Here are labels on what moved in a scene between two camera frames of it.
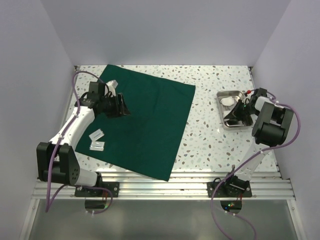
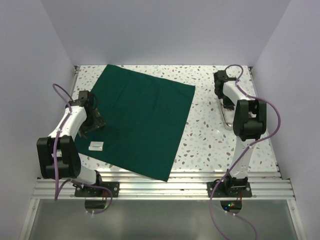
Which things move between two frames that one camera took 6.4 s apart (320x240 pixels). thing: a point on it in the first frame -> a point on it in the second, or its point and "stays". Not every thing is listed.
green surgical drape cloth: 145,141 stays
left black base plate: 114,186 stays
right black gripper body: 248,110 -> 227,101
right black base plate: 233,187 stays
